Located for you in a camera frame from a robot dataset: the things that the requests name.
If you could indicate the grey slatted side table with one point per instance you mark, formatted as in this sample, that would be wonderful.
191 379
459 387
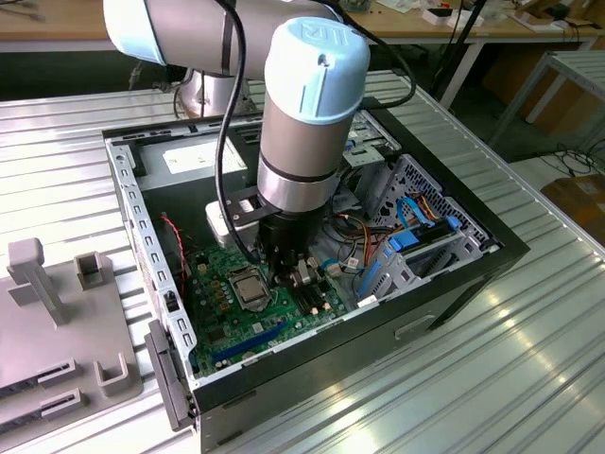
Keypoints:
581 66

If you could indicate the black RAM slot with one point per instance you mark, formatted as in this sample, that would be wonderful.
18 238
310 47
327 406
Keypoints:
316 297
321 294
309 299
302 300

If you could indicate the grey power supply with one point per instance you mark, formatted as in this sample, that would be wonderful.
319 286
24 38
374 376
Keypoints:
179 189

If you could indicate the black open PC case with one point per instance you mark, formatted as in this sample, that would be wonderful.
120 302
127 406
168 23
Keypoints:
321 373

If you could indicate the hard disk in blue carrier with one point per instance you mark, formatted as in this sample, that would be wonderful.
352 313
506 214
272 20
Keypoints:
404 241

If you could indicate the large brown cardboard box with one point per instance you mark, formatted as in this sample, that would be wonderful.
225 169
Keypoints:
562 104

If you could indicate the long wooden desk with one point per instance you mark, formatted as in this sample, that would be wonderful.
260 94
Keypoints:
496 30

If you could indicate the metal locking lever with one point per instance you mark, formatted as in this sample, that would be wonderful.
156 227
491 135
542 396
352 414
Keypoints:
270 295

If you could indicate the blue plastic rail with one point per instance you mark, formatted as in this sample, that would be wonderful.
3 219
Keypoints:
366 284

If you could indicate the small white box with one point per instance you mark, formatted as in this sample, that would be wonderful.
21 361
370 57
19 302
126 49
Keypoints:
454 19

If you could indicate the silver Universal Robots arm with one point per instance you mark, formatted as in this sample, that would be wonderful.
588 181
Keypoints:
302 118

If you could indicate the labelled brown cardboard box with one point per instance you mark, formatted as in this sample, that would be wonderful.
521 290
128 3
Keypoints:
576 203

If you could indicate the grey optical drive bay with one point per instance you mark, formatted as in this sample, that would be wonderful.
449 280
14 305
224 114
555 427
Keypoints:
366 151

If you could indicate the green motherboard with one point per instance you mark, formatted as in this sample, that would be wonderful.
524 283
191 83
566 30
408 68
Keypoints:
246 331

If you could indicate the grey metal disk bay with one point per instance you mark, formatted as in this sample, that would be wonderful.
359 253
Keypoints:
427 279

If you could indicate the blue expansion slot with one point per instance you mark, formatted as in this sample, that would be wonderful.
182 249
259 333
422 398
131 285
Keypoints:
248 343

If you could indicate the black case fan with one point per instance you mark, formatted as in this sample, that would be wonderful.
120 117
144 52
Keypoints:
172 269

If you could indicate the silver CPU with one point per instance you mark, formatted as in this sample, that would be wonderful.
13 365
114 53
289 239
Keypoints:
249 289

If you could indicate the white camera on black mount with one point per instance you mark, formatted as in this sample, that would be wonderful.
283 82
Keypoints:
222 222

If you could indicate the dark grey case latch bar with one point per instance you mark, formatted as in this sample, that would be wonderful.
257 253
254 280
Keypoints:
163 376

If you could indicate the grey parts rack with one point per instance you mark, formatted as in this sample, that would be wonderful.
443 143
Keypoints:
57 340

